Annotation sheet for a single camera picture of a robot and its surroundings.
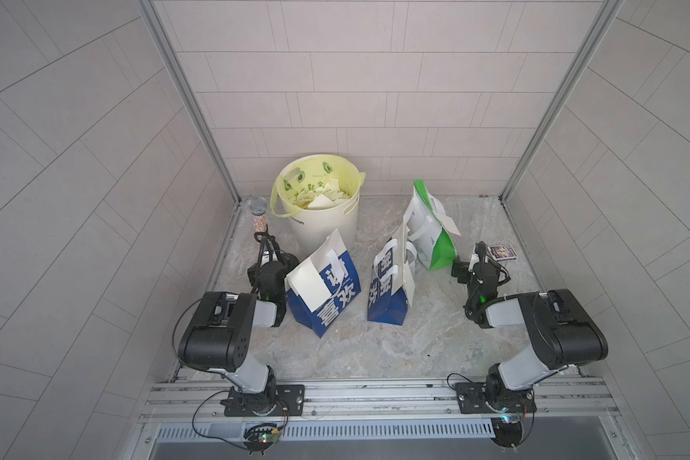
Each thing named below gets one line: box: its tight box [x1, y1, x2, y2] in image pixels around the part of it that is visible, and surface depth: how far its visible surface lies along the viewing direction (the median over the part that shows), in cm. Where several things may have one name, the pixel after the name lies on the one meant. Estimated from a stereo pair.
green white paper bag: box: [403, 179, 461, 272], surface depth 89 cm
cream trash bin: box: [270, 154, 367, 259], surface depth 91 cm
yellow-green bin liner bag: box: [270, 154, 367, 219], surface depth 92 cm
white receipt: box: [284, 256, 333, 314], surface depth 71 cm
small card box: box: [486, 244, 518, 262], surface depth 101 cm
